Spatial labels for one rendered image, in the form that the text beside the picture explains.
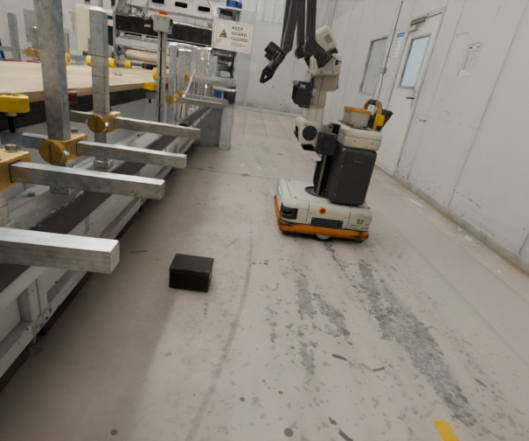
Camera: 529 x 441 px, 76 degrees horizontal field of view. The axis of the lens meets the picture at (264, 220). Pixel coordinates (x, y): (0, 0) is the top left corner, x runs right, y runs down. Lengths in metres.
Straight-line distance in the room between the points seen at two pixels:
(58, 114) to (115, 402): 0.90
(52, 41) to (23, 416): 1.05
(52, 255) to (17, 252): 0.04
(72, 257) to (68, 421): 0.93
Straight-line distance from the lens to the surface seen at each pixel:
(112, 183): 0.67
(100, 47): 1.13
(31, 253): 0.47
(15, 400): 1.43
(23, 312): 1.42
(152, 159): 0.90
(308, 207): 2.39
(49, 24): 0.91
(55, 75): 0.91
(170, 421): 1.28
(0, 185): 0.73
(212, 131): 5.07
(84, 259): 0.44
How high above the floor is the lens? 1.03
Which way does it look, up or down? 23 degrees down
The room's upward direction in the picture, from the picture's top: 9 degrees clockwise
